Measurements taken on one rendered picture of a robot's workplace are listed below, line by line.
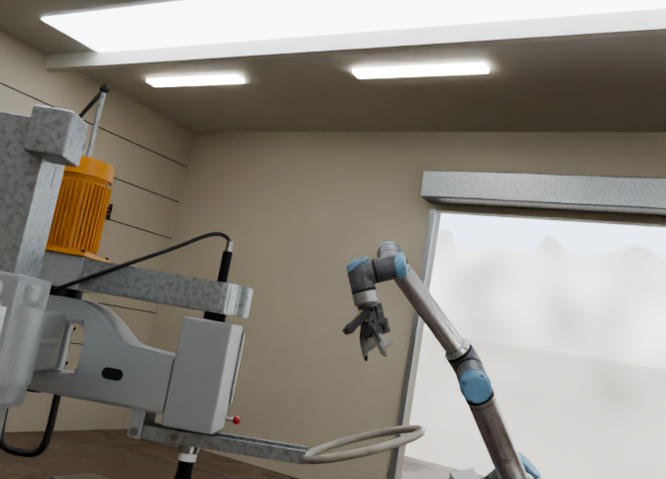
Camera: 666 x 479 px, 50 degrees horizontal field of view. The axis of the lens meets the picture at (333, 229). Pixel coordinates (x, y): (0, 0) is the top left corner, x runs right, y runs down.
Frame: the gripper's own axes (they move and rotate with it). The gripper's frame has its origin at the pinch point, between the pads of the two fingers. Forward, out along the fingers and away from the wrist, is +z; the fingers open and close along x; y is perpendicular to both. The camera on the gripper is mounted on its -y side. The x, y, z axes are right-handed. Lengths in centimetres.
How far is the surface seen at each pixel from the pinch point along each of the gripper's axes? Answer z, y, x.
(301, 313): -65, 216, 526
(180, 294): -40, -54, 41
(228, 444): 19, -46, 42
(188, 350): -18, -55, 41
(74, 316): -41, -91, 63
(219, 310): -31, -42, 34
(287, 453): 26.8, -27.4, 31.6
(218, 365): -11, -46, 36
